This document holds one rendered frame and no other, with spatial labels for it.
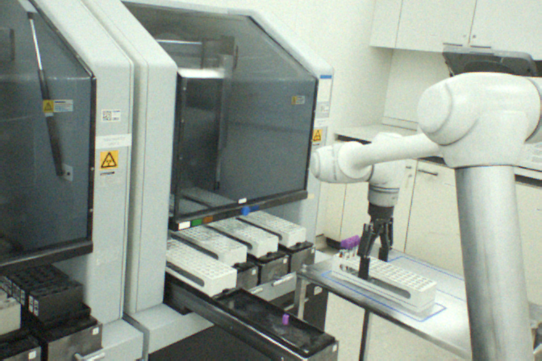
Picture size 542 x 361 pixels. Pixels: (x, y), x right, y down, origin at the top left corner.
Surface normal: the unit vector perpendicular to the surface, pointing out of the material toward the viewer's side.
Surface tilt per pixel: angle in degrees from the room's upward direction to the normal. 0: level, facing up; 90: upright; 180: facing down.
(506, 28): 90
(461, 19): 90
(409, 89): 90
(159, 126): 90
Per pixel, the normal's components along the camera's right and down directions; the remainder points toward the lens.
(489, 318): -0.60, -0.07
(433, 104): -0.94, -0.11
